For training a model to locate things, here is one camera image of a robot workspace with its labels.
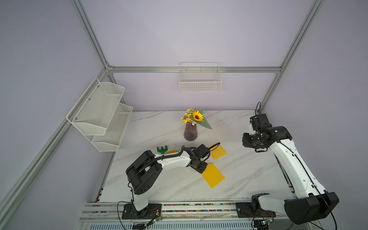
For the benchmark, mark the yellow envelope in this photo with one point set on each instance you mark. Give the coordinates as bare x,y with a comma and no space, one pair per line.
217,152
212,175
172,152

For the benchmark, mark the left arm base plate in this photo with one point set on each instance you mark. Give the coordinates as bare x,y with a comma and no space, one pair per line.
149,212

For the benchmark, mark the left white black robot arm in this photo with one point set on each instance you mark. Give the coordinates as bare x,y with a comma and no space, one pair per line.
145,170

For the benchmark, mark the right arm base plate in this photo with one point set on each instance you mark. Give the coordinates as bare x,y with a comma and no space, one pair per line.
247,210

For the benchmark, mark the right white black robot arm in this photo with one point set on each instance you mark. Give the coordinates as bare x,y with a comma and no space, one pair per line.
312,201

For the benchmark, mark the green toy rake wooden handle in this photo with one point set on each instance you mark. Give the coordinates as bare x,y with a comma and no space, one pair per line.
162,150

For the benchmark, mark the sunflower bouquet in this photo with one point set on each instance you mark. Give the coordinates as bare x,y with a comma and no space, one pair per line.
194,117

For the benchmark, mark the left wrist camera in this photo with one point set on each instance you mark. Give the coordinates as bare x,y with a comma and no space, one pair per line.
202,151

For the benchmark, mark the white wire wall basket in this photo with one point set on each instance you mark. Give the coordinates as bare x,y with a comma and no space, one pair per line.
200,77

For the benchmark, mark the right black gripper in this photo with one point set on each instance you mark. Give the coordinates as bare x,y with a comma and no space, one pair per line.
246,143

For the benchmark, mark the brown ribbed vase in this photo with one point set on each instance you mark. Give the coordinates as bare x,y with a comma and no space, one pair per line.
190,133

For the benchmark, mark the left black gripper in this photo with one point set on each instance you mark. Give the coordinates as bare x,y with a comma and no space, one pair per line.
201,169

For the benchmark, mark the white two-tier mesh shelf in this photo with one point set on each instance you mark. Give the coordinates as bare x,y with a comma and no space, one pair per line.
101,116

